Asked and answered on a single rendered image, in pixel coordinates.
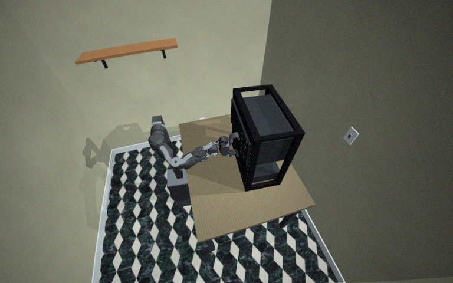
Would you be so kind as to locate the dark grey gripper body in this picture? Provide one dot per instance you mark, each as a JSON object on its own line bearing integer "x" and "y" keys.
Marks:
{"x": 224, "y": 150}

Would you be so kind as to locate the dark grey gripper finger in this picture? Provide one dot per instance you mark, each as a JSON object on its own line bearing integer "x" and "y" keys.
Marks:
{"x": 231, "y": 137}
{"x": 233, "y": 152}

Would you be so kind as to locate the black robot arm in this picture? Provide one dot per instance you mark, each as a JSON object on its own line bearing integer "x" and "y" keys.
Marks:
{"x": 157, "y": 142}

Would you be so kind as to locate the black server rack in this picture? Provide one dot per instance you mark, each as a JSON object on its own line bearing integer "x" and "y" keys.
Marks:
{"x": 268, "y": 133}

